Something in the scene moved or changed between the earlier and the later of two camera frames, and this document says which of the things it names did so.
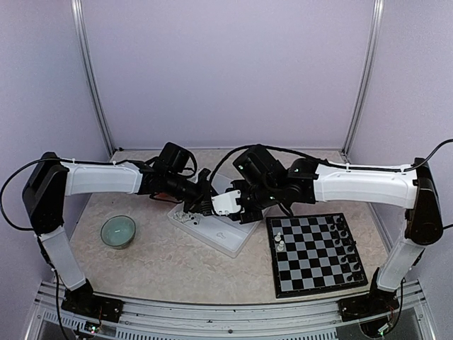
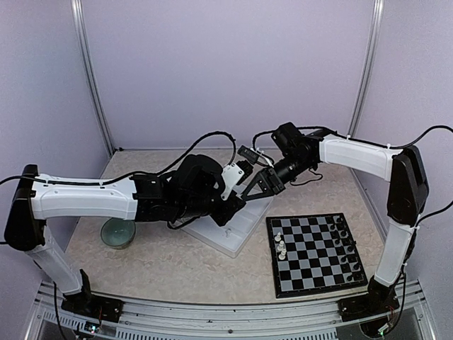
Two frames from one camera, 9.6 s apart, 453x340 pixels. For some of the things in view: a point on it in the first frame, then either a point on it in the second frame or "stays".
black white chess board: (313, 253) stays
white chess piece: (278, 238) stays
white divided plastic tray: (223, 234) stays
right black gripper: (247, 219) → (270, 180)
